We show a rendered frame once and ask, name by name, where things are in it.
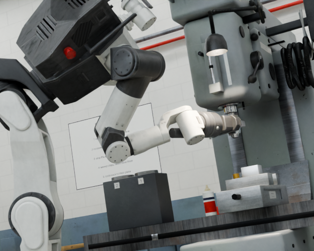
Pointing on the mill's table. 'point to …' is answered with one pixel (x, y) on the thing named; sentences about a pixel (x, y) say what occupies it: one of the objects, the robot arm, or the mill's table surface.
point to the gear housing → (196, 13)
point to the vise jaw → (249, 181)
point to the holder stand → (138, 200)
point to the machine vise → (252, 197)
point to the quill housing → (236, 80)
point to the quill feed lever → (255, 57)
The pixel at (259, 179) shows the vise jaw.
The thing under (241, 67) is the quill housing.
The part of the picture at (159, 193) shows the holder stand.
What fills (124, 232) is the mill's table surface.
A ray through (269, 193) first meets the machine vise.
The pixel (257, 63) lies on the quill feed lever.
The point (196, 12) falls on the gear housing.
